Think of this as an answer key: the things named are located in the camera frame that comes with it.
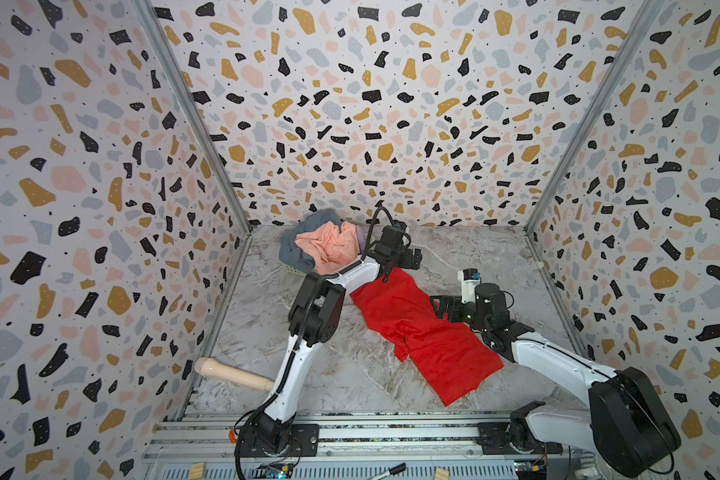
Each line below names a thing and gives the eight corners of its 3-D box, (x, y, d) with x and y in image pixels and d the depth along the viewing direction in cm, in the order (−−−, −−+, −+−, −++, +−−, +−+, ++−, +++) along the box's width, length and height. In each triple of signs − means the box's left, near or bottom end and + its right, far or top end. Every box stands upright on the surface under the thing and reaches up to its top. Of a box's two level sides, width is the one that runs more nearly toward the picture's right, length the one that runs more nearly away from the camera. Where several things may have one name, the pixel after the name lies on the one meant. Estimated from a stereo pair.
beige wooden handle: (198, 373, 86) (191, 368, 83) (206, 361, 89) (200, 355, 85) (270, 394, 83) (266, 389, 80) (277, 380, 85) (272, 375, 82)
